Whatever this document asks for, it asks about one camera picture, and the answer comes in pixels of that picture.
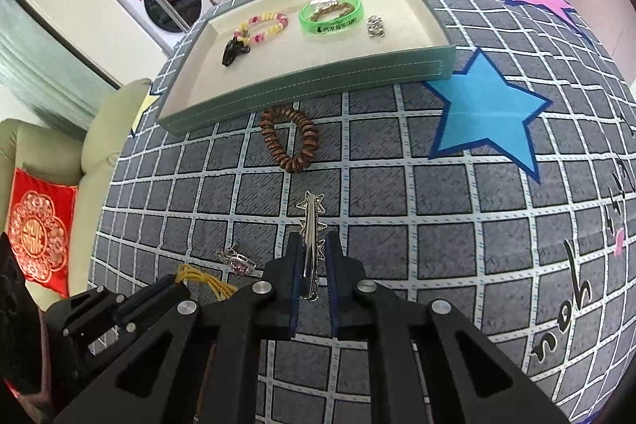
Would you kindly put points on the small silver charm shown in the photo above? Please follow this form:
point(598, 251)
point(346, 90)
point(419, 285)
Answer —
point(376, 26)

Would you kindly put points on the pale green sofa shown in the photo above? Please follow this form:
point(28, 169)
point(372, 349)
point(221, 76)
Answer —
point(99, 146)

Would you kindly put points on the beige looped hair clip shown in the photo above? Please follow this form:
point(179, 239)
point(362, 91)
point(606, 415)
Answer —
point(328, 0)

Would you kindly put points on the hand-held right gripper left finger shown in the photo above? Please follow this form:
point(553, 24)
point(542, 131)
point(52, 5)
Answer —
point(294, 265)

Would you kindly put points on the red embroidered cushion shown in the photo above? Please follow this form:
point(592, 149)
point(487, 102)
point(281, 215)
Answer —
point(39, 230)

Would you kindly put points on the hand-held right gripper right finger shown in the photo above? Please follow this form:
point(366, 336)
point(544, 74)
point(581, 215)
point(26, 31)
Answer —
point(335, 265)

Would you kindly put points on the grey checked star tablecloth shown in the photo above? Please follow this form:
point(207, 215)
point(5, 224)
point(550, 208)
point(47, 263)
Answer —
point(447, 230)

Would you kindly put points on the white washing machine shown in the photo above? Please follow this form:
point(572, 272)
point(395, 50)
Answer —
point(134, 2)

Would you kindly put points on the silver star hair clip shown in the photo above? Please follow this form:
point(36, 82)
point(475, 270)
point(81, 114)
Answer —
point(310, 230)

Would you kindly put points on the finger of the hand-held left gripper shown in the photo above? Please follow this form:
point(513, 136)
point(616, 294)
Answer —
point(149, 301)
point(94, 305)

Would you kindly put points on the black hair clip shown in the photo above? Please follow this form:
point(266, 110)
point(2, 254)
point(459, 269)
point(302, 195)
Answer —
point(233, 51)

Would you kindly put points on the grey curtain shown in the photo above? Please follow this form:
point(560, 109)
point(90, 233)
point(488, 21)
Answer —
point(35, 66)

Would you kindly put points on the green jewelry tray cream lining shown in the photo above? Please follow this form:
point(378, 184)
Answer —
point(308, 76)

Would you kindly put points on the green translucent bangle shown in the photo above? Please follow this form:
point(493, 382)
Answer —
point(328, 29)

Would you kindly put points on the silver heart pendant pink gem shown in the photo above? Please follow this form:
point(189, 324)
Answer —
point(239, 261)

